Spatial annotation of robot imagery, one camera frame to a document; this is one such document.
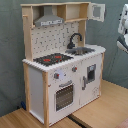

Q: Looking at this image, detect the grey range hood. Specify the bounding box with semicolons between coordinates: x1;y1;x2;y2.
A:
35;5;64;27

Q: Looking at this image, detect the grey toy sink basin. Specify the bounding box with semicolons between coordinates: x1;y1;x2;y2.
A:
65;47;95;55

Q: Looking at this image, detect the red stove knob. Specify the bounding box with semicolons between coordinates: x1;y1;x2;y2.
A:
54;73;60;79
71;66;79;73

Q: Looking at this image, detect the red left stove knob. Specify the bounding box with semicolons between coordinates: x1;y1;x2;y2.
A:
54;73;60;79

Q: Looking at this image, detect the black toy stovetop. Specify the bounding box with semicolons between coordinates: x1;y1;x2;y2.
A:
34;53;70;66

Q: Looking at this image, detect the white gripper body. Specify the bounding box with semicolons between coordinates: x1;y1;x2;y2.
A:
118;4;128;35

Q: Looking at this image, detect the toy oven door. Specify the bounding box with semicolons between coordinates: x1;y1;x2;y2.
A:
55;84;74;111

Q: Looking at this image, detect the black toy faucet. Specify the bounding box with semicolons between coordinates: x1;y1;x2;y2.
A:
67;33;82;49

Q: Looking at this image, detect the white microwave cabinet door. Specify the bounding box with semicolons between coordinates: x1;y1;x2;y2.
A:
91;3;105;22

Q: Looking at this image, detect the toy dishwasher door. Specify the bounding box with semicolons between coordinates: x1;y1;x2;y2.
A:
80;55;102;106

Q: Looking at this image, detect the red right stove knob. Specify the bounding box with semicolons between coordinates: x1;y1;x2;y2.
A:
71;66;79;73

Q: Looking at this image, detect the wooden toy kitchen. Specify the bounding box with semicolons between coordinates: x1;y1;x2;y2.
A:
22;2;105;127

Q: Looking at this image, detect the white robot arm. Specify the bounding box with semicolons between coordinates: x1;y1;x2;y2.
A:
117;4;128;54

